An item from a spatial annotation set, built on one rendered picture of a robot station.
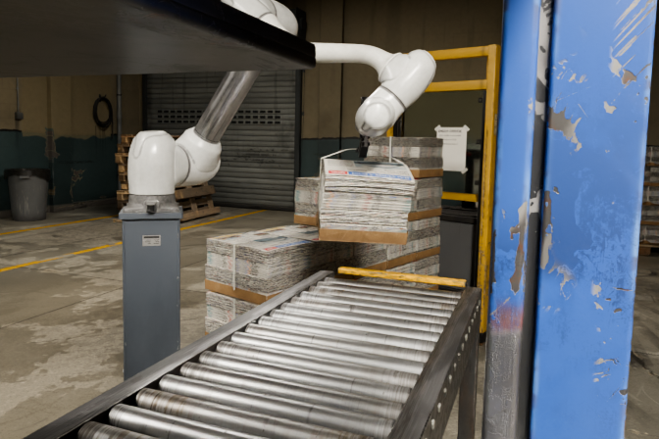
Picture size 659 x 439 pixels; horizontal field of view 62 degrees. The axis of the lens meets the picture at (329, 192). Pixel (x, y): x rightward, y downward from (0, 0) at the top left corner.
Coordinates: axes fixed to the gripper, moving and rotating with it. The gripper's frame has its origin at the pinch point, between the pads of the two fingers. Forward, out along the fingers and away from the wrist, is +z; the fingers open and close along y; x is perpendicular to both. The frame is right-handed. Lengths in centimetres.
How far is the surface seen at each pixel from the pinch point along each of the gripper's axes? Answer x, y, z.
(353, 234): -2.5, 35.4, -14.6
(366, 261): 14, 56, 75
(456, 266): 86, 70, 168
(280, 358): -23, 57, -74
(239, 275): -43, 58, 34
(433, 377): 7, 56, -85
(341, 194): -7.2, 22.6, -18.6
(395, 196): 9.9, 22.4, -18.2
